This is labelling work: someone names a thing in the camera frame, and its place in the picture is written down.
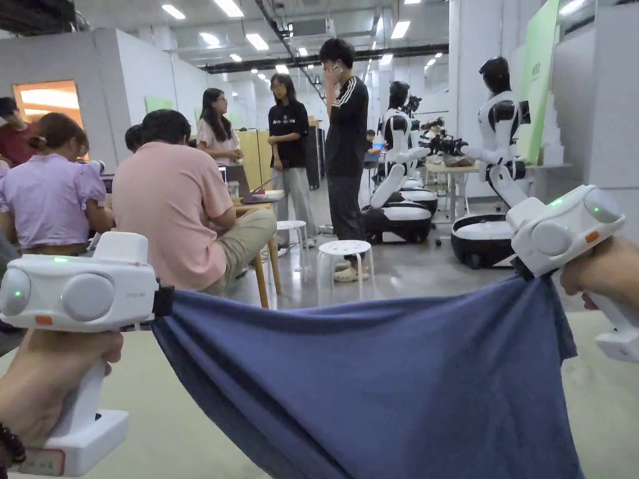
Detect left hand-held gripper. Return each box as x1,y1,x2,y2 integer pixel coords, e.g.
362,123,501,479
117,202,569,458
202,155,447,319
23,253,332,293
0,231,175,475

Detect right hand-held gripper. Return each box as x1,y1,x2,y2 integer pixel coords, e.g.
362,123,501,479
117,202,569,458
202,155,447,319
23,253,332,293
505,184,639,363

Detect dark blue shirt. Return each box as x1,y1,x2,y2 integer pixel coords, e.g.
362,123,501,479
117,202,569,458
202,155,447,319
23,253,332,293
151,273,586,479

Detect person's right hand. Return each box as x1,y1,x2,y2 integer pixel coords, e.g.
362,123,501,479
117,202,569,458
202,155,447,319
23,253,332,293
559,236,639,326

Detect person's left hand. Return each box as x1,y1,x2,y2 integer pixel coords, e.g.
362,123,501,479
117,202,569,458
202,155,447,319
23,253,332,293
0,329,125,452

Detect round wooden table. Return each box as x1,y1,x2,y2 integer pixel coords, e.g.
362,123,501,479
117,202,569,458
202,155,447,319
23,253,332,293
426,158,481,221

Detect white and black humanoid robot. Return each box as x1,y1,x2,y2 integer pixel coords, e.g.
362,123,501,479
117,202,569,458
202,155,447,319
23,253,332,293
361,80,433,246
427,56,536,271
399,94,446,216

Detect bed with pale sheet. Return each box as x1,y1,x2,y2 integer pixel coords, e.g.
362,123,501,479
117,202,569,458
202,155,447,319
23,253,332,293
0,308,639,479

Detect wooden table with laptop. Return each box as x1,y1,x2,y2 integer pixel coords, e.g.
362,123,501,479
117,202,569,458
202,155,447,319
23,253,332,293
219,164,286,309

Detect round white stool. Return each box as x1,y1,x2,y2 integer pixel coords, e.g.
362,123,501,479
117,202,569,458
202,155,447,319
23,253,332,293
275,220,311,273
317,239,377,301

